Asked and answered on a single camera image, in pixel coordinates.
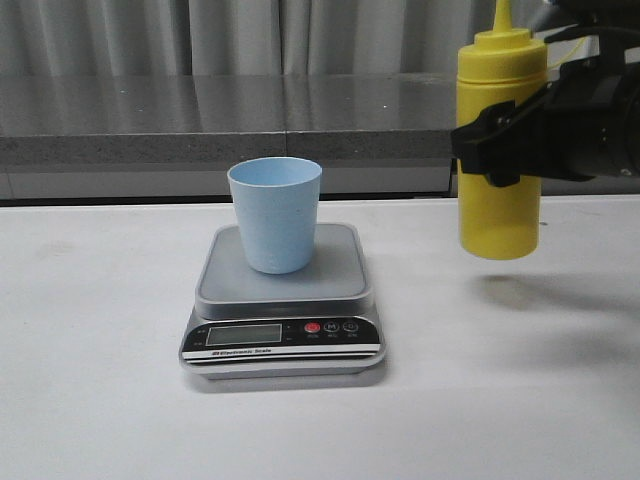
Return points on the silver electronic kitchen scale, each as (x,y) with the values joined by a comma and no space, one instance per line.
(319,320)

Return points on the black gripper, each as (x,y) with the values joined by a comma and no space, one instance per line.
(585,124)

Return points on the grey granite counter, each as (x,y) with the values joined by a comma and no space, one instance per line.
(149,137)

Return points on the yellow squeeze bottle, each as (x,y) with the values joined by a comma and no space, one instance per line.
(504,63)

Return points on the grey curtain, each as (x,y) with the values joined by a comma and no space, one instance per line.
(120,38)

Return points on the light blue plastic cup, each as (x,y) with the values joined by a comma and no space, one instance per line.
(275,201)

